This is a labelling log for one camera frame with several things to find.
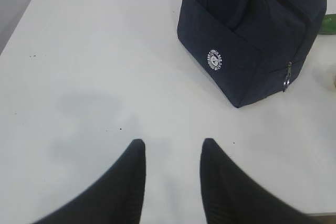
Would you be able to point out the navy blue lunch bag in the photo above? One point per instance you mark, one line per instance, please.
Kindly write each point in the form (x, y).
(250, 48)

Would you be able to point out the green cucumber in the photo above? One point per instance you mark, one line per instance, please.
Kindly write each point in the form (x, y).
(328, 26)

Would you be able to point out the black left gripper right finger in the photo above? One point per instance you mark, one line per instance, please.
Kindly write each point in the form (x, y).
(229, 195)

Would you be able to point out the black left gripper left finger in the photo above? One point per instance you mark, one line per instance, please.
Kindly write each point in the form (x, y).
(116, 197)

